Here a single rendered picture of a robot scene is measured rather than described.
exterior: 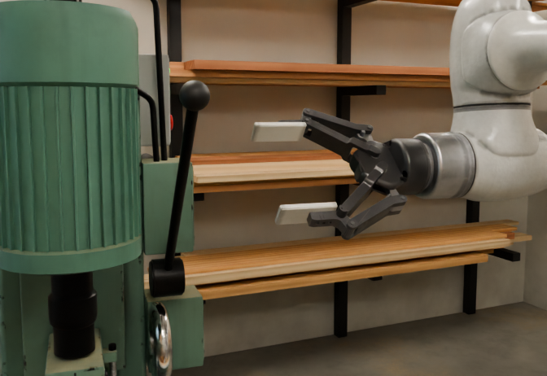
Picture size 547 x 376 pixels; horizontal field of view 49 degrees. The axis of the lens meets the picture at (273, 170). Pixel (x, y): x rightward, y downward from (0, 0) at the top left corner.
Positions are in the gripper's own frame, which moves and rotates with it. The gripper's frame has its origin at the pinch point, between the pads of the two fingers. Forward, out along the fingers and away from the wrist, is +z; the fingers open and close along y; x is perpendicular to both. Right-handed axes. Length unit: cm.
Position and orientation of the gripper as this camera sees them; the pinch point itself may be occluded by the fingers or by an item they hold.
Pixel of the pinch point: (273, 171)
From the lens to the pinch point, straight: 73.3
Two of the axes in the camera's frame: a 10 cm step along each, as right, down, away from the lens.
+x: 2.1, -6.7, -7.1
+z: -9.5, 0.3, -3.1
